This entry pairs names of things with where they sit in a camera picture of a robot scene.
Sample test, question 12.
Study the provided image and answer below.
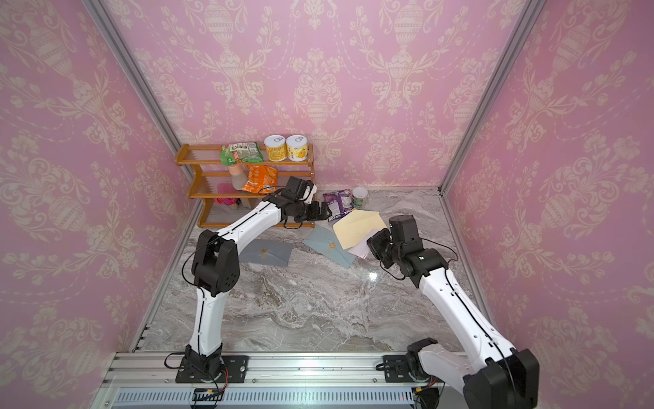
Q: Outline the dark grey envelope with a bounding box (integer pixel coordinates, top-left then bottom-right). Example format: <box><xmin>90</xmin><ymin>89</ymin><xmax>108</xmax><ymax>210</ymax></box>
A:
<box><xmin>238</xmin><ymin>240</ymin><xmax>294</xmax><ymax>267</ymax></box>

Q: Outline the orange snack bag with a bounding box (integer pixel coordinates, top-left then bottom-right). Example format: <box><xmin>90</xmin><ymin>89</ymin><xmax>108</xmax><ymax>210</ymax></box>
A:
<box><xmin>242</xmin><ymin>165</ymin><xmax>278</xmax><ymax>194</ymax></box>

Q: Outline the cream envelope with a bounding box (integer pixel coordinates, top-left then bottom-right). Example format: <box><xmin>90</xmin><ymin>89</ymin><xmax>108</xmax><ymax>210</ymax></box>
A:
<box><xmin>333</xmin><ymin>210</ymin><xmax>387</xmax><ymax>250</ymax></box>

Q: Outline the pink item on shelf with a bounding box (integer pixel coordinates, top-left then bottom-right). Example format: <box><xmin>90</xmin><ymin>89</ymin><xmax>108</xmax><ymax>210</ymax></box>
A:
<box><xmin>214</xmin><ymin>182</ymin><xmax>240</xmax><ymax>206</ymax></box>

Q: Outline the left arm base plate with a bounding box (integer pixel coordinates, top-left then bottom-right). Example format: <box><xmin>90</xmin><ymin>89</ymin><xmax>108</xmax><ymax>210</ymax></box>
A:
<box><xmin>175</xmin><ymin>354</ymin><xmax>250</xmax><ymax>385</ymax></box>

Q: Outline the teal blue envelope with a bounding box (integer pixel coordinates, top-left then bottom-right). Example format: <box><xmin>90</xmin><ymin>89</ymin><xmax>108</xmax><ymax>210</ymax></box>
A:
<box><xmin>303</xmin><ymin>227</ymin><xmax>355</xmax><ymax>269</ymax></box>

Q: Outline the purple snack bag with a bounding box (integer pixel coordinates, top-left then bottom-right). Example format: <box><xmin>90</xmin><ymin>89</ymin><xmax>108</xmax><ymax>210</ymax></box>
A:
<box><xmin>323</xmin><ymin>189</ymin><xmax>354</xmax><ymax>222</ymax></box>

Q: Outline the left yellow can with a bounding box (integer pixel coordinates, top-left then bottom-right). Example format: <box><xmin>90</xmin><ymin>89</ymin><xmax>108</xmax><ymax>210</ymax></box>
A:
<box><xmin>264</xmin><ymin>135</ymin><xmax>287</xmax><ymax>162</ymax></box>

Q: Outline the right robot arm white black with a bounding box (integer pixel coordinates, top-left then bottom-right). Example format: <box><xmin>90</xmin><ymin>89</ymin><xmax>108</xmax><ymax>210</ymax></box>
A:
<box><xmin>366</xmin><ymin>215</ymin><xmax>540</xmax><ymax>408</ymax></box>

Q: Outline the aluminium front rail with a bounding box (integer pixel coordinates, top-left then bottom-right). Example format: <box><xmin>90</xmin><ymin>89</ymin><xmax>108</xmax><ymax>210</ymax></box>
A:
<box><xmin>101</xmin><ymin>350</ymin><xmax>532</xmax><ymax>388</ymax></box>

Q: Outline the beige bottle on shelf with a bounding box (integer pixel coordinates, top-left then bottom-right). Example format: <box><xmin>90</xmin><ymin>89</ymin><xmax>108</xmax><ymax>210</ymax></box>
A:
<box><xmin>228</xmin><ymin>164</ymin><xmax>249</xmax><ymax>191</ymax></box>

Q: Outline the green snack bag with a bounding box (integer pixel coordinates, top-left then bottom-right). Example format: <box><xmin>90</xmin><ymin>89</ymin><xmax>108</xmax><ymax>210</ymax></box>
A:
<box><xmin>220</xmin><ymin>141</ymin><xmax>264</xmax><ymax>166</ymax></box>

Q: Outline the wooden three-tier shelf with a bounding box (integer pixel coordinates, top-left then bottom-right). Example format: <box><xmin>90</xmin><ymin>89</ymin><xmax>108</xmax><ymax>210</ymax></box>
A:
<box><xmin>175</xmin><ymin>143</ymin><xmax>316</xmax><ymax>228</ymax></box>

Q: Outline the yellow can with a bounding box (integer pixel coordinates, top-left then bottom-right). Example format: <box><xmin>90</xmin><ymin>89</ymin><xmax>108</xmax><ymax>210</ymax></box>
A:
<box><xmin>285</xmin><ymin>135</ymin><xmax>308</xmax><ymax>162</ymax></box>
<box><xmin>264</xmin><ymin>135</ymin><xmax>287</xmax><ymax>162</ymax></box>

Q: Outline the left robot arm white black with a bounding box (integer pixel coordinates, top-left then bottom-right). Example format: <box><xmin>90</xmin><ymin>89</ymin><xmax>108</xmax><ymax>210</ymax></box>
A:
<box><xmin>182</xmin><ymin>177</ymin><xmax>331</xmax><ymax>383</ymax></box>

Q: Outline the right yellow can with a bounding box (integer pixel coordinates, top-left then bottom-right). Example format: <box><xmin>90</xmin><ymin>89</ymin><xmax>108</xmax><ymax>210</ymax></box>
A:
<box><xmin>285</xmin><ymin>135</ymin><xmax>308</xmax><ymax>162</ymax></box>

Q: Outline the green instant noodle cup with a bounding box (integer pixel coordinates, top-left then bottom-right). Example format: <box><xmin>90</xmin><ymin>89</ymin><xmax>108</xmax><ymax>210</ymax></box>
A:
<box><xmin>352</xmin><ymin>187</ymin><xmax>369</xmax><ymax>210</ymax></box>

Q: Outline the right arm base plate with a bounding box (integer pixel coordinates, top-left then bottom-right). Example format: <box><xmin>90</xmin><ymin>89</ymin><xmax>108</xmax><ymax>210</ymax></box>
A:
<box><xmin>376</xmin><ymin>354</ymin><xmax>439</xmax><ymax>386</ymax></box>

